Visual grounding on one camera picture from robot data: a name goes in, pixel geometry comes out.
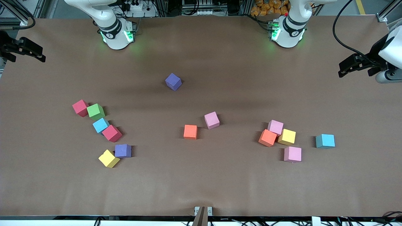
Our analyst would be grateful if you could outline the green foam block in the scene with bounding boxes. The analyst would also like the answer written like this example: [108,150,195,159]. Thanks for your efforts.
[87,103,106,121]

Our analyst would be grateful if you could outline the white metal bracket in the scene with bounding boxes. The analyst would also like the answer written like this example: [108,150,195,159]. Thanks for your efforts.
[194,206,213,216]

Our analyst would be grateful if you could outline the dark slanted metal bar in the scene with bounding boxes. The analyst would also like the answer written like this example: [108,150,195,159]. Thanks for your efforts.
[192,206,209,226]

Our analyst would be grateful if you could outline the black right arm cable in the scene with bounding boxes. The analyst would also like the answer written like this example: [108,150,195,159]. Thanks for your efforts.
[11,14,35,30]

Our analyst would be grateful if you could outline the aluminium frame profile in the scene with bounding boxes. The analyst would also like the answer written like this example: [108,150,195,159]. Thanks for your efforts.
[377,0,402,22]
[0,0,47,26]

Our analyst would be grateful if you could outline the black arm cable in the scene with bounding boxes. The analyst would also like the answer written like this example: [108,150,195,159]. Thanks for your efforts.
[11,14,35,30]
[332,0,377,61]

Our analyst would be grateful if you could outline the orange foam block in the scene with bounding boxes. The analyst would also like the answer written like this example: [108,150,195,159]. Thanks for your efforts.
[183,125,198,140]
[258,129,278,147]

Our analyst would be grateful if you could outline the purple foam block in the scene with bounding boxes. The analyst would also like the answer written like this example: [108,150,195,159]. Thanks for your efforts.
[115,144,132,158]
[165,73,182,91]

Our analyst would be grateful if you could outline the orange packaged goods pile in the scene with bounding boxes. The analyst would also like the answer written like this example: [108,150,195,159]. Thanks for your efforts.
[250,0,291,17]

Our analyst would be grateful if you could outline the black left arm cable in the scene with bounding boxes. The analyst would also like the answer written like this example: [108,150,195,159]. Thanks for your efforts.
[332,0,377,61]

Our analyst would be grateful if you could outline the light blue foam block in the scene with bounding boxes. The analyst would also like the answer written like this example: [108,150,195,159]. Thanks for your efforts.
[92,118,110,134]
[316,134,335,149]

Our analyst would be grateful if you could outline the yellow foam block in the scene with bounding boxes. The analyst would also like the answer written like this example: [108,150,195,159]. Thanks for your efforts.
[278,129,296,146]
[98,149,120,168]

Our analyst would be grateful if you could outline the red foam block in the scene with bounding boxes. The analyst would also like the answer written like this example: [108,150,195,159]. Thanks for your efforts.
[102,125,123,143]
[72,99,90,117]

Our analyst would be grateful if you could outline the pink foam block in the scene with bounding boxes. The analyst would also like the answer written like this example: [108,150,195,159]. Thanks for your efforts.
[204,111,220,130]
[268,120,284,136]
[284,146,302,163]

